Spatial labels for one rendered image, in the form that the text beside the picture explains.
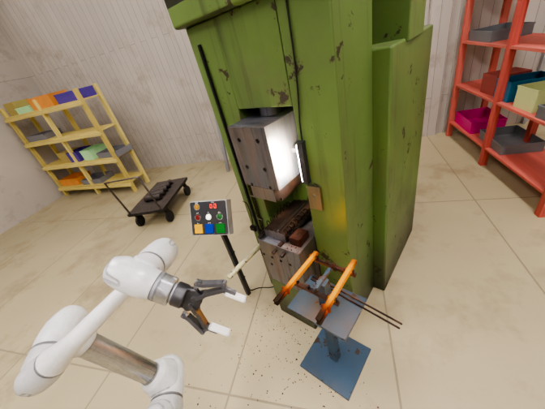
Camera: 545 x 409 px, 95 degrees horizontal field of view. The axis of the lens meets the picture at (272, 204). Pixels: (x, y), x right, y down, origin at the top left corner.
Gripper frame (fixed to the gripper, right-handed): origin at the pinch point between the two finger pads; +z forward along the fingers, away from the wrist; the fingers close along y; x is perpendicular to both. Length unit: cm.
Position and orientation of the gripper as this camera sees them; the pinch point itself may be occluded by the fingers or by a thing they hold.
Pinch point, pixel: (233, 315)
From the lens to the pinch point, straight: 88.5
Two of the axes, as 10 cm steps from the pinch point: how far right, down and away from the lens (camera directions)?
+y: -4.1, 8.8, 2.3
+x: -0.1, 2.5, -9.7
